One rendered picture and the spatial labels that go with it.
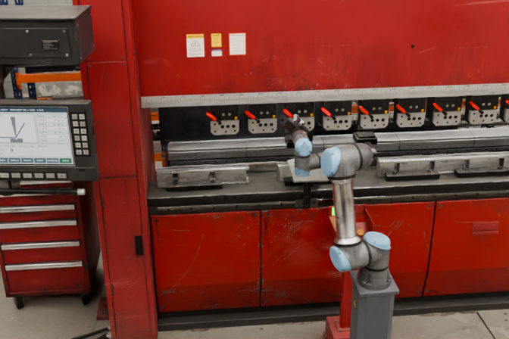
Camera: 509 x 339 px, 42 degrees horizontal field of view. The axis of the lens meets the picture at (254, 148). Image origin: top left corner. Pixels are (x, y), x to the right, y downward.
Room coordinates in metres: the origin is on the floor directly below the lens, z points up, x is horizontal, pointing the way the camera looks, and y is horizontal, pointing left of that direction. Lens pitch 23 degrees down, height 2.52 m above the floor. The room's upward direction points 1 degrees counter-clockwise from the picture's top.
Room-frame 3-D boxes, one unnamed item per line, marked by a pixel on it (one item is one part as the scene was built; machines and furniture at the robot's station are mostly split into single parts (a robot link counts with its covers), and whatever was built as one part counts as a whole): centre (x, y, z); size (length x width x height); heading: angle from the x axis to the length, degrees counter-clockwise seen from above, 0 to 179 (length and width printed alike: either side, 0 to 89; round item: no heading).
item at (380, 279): (2.51, -0.53, 0.82); 0.15 x 0.15 x 0.10
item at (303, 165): (2.90, -0.24, 1.18); 0.11 x 0.08 x 0.11; 113
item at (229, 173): (3.31, 0.28, 0.92); 0.50 x 0.06 x 0.10; 95
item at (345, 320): (3.03, -0.49, 0.39); 0.05 x 0.05 x 0.54; 6
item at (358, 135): (3.54, -0.65, 1.01); 0.26 x 0.12 x 0.05; 5
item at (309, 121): (3.35, -0.24, 1.26); 0.15 x 0.09 x 0.17; 95
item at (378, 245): (2.51, -0.52, 0.94); 0.13 x 0.12 x 0.14; 113
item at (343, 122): (3.37, -0.44, 1.26); 0.15 x 0.09 x 0.17; 95
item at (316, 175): (3.21, -0.28, 1.00); 0.26 x 0.18 x 0.01; 5
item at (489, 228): (3.29, -1.30, 0.58); 0.15 x 0.02 x 0.07; 95
